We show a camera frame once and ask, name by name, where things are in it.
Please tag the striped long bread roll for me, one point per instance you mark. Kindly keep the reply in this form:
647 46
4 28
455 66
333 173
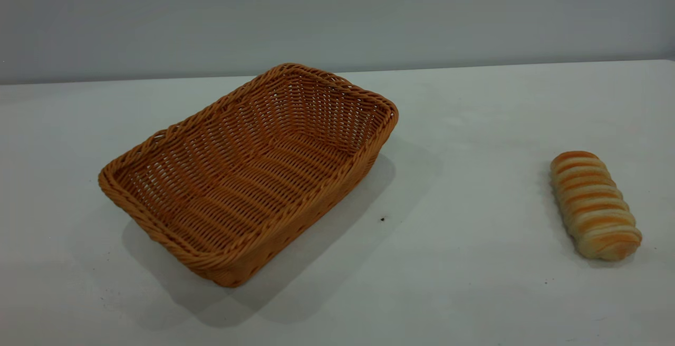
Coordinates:
593 203

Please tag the orange woven wicker basket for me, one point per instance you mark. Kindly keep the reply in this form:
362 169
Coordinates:
248 177

